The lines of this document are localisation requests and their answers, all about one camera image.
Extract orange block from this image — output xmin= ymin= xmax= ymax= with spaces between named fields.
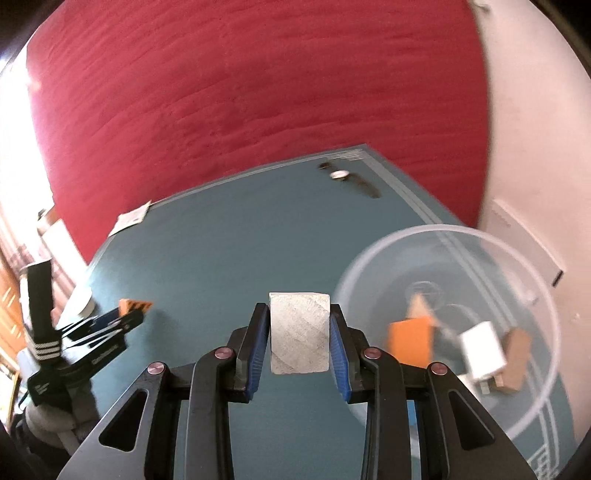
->
xmin=118 ymin=298 xmax=152 ymax=317

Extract white marbled wedge block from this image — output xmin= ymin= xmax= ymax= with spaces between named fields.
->
xmin=270 ymin=292 xmax=331 ymax=375

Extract large orange striped wedge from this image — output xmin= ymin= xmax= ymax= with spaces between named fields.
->
xmin=387 ymin=316 xmax=434 ymax=368

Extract tan wooden wedge block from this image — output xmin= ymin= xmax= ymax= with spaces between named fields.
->
xmin=406 ymin=293 xmax=436 ymax=324

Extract clear plastic bowl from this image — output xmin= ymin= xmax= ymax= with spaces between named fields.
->
xmin=335 ymin=224 xmax=562 ymax=439

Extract white power adapter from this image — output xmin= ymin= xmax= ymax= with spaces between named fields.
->
xmin=459 ymin=321 xmax=507 ymax=395

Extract long brown wooden block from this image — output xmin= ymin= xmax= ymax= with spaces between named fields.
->
xmin=494 ymin=328 xmax=532 ymax=394

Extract grey gloved left hand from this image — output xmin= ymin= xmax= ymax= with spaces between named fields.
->
xmin=25 ymin=381 xmax=100 ymax=456

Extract white stacked plates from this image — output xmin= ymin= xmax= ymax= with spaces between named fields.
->
xmin=57 ymin=285 xmax=96 ymax=328

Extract wooden door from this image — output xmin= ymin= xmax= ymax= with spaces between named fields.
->
xmin=0 ymin=256 xmax=26 ymax=362

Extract green table mat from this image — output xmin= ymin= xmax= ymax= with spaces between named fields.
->
xmin=88 ymin=147 xmax=576 ymax=479

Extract white paper leaflet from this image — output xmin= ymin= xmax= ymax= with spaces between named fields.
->
xmin=108 ymin=201 xmax=151 ymax=237

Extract black wristwatch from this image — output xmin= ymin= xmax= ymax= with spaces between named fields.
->
xmin=318 ymin=161 xmax=382 ymax=199

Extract red quilted blanket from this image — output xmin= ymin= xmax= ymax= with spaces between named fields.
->
xmin=26 ymin=1 xmax=488 ymax=259

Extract white wall panel box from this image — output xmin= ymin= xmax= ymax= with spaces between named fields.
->
xmin=482 ymin=198 xmax=566 ymax=288

